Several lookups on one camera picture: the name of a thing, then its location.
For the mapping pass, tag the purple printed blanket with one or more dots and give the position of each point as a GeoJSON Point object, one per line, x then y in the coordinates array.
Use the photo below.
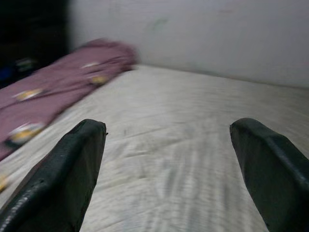
{"type": "Point", "coordinates": [60, 79]}

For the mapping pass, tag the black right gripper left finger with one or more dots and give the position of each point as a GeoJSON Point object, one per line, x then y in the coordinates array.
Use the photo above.
{"type": "Point", "coordinates": [55, 178]}

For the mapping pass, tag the white quilted mattress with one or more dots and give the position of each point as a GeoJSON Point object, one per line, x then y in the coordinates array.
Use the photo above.
{"type": "Point", "coordinates": [169, 120]}

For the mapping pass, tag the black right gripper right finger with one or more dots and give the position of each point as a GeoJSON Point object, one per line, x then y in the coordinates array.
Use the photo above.
{"type": "Point", "coordinates": [277, 178]}

